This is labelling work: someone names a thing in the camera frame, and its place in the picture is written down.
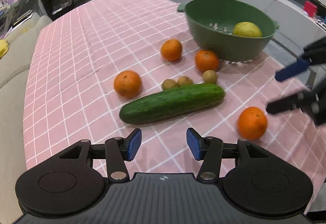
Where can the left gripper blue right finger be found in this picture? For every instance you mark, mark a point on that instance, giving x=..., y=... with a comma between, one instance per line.
x=209, y=150

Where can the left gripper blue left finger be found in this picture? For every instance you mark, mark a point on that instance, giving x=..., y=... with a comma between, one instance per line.
x=118, y=150

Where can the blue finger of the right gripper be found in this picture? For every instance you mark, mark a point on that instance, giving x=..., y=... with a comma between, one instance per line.
x=283, y=104
x=292, y=70

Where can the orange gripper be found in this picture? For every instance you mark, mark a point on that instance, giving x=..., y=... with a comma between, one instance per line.
x=252, y=123

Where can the green cucumber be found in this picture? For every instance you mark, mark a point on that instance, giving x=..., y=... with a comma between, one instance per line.
x=172, y=103

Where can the yellow-green pear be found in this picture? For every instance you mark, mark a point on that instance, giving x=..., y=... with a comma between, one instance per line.
x=247, y=29

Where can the orange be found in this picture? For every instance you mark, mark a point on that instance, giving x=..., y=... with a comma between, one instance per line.
x=206, y=60
x=127, y=84
x=171, y=50

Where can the red box on bench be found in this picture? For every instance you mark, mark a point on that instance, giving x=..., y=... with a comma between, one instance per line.
x=310, y=9

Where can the green plastic colander bowl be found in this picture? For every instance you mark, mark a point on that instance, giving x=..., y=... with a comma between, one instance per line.
x=211, y=24

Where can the pink checkered tablecloth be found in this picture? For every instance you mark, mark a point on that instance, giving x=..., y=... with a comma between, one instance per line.
x=70, y=95

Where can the beige sofa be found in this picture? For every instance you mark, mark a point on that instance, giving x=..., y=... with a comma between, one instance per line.
x=15, y=67

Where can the yellow cushion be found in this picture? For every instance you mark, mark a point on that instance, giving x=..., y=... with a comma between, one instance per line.
x=3, y=48

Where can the cluttered desk with books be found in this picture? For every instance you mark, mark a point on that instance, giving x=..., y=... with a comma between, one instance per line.
x=14, y=12

